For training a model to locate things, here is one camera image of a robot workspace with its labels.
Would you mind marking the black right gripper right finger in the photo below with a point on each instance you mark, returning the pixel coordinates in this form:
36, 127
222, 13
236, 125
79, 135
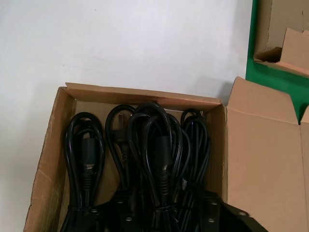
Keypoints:
217, 212

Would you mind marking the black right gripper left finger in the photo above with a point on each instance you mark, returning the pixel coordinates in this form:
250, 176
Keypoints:
118, 212

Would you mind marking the brown cardboard mailer box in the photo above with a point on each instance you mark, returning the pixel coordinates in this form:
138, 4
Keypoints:
260, 157

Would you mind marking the cardboard box with round hole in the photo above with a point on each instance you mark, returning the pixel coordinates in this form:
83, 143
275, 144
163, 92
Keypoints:
294, 48

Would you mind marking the white table cloth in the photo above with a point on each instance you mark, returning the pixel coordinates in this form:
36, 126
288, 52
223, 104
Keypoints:
96, 36

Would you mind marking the green table cloth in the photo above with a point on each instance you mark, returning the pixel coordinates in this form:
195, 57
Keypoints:
251, 36

